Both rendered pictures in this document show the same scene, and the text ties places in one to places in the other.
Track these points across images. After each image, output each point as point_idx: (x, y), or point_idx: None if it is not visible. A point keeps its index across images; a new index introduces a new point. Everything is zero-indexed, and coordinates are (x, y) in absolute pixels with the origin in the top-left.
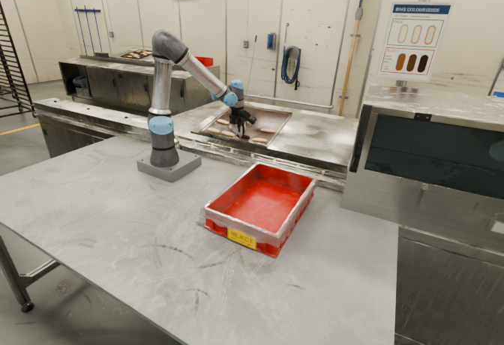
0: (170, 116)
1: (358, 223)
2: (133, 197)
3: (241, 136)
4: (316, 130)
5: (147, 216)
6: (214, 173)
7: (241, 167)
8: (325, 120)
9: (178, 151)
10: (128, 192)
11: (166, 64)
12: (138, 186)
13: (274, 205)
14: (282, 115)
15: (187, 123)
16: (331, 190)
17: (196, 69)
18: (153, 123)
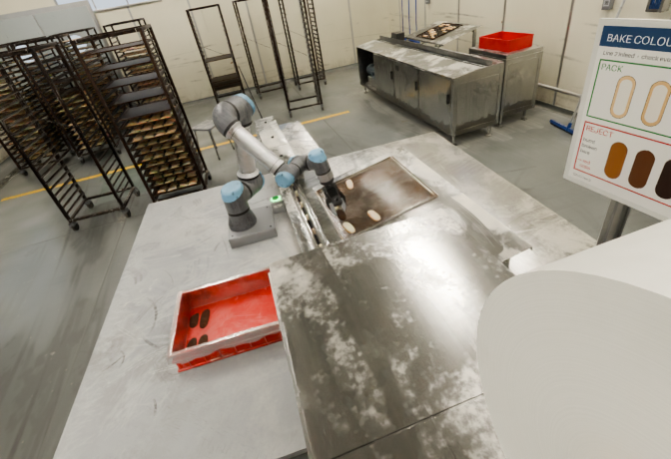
0: (255, 180)
1: (286, 400)
2: (196, 251)
3: (335, 215)
4: None
5: (181, 274)
6: (271, 252)
7: None
8: (468, 225)
9: (267, 215)
10: (201, 244)
11: None
12: (212, 240)
13: (256, 320)
14: (423, 194)
15: (344, 169)
16: None
17: (242, 145)
18: (221, 190)
